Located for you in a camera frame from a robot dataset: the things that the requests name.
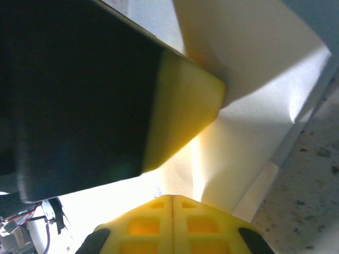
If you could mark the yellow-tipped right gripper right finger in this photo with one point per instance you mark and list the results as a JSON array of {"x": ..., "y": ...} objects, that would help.
[{"x": 206, "y": 230}]

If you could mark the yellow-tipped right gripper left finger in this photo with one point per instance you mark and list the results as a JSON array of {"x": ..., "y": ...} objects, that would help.
[{"x": 143, "y": 230}]

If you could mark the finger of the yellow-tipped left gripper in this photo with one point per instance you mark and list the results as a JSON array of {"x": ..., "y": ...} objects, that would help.
[{"x": 92, "y": 92}]

